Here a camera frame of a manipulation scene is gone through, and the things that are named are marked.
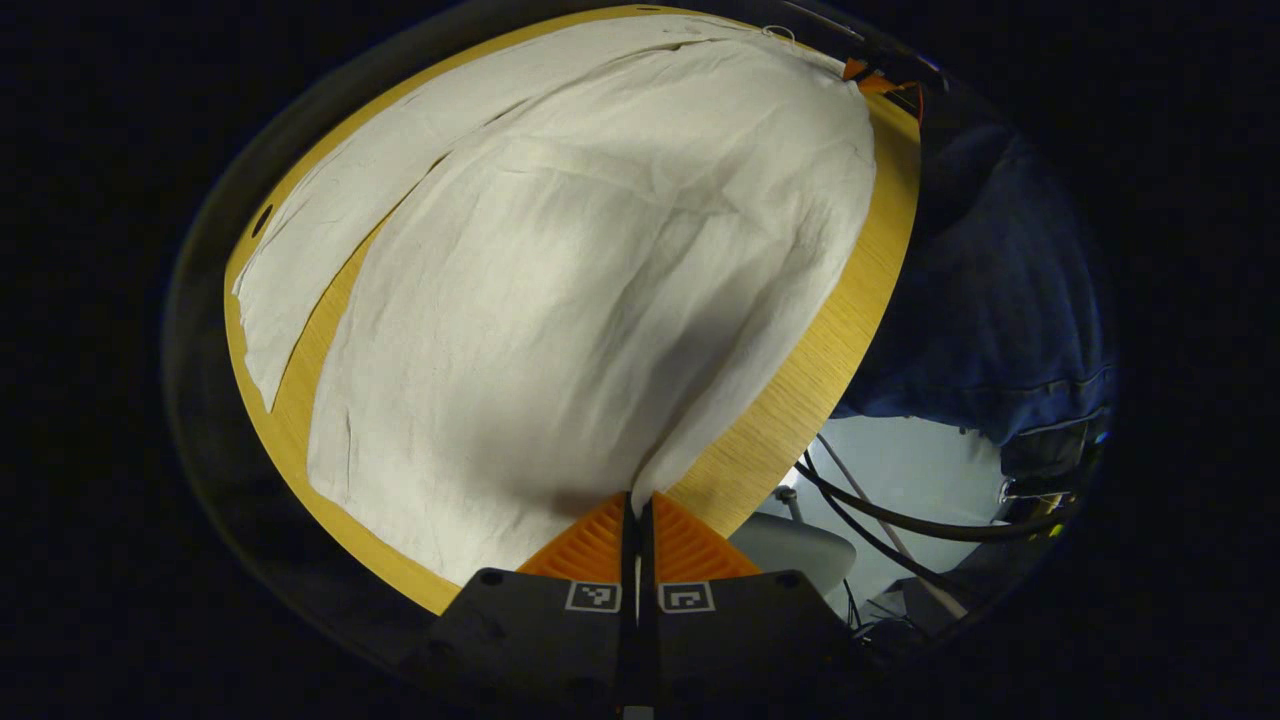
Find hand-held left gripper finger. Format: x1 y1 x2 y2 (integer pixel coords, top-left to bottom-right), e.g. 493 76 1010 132
640 490 873 720
400 490 641 720

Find thin black cable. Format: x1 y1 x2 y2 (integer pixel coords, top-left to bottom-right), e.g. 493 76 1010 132
803 452 966 603

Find white jeans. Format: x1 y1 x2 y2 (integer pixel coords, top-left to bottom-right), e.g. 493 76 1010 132
232 12 879 591

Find thick black cable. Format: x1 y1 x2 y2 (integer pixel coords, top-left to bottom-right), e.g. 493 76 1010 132
795 458 1079 544

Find person's blue denim clothing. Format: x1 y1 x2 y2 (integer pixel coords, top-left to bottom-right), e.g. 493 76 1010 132
830 90 1117 473

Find grey round stool seat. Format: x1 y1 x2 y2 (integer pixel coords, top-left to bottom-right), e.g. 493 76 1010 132
728 512 859 599

